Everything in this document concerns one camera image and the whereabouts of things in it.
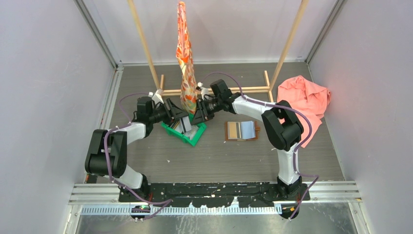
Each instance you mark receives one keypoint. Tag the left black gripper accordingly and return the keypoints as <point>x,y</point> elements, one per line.
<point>176,112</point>

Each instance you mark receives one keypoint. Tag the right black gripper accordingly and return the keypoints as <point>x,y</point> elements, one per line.
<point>201,114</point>

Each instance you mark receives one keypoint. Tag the green plastic card bin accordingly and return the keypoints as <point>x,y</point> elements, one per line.
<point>202,128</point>

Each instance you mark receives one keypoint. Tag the gold black-striped credit card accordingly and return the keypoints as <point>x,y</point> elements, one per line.
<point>234,130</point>

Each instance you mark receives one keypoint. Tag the brown leather card holder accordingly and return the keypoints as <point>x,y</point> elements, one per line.
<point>250,131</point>

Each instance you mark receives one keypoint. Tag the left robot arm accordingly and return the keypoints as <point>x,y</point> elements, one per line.
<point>107,153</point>

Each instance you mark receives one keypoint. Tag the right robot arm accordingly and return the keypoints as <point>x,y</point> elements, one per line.
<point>282,126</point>

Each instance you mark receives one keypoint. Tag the stack of credit cards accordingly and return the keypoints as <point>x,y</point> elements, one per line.
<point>176,127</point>

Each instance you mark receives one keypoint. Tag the floral fabric bag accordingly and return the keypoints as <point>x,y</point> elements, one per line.
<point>188,95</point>

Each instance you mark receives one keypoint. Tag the pink crumpled cloth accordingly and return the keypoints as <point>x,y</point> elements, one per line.
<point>308,98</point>

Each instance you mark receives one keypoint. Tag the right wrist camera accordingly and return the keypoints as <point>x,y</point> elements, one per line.
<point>203,91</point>

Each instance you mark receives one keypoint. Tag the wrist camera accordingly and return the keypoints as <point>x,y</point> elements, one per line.
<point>203,91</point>
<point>156,96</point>

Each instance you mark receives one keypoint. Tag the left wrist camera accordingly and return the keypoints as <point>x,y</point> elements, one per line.
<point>156,96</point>

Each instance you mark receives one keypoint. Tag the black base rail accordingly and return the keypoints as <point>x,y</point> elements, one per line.
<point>215,195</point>

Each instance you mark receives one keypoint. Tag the aluminium frame rail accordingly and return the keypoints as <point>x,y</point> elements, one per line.
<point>103,199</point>

